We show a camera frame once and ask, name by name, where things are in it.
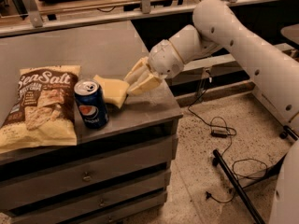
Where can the black stand leg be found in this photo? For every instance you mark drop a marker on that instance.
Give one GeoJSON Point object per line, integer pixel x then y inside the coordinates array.
{"type": "Point", "coordinates": [246, 181]}

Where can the grey drawer cabinet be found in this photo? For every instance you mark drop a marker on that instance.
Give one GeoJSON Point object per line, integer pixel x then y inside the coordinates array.
{"type": "Point", "coordinates": [99, 182]}

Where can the blue pepsi can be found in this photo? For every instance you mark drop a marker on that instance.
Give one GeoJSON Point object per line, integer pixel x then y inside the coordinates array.
{"type": "Point", "coordinates": [91, 105]}

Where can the sea salt chips bag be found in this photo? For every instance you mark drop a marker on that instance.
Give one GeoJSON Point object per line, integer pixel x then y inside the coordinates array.
{"type": "Point", "coordinates": [43, 114]}

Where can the metal rail frame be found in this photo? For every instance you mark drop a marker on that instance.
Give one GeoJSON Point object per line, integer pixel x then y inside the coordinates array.
{"type": "Point", "coordinates": [42, 16]}

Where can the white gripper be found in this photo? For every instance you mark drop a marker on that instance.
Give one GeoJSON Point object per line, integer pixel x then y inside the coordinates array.
{"type": "Point", "coordinates": [163, 61]}

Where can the black power adapter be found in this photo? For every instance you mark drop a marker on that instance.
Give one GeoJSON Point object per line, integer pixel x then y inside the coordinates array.
{"type": "Point", "coordinates": [219, 133]}

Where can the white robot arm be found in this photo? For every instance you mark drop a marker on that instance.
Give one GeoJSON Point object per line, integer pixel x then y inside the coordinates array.
{"type": "Point", "coordinates": [273, 72]}

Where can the yellow sponge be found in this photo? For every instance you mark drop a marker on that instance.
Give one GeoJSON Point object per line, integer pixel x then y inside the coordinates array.
{"type": "Point", "coordinates": [114, 90]}

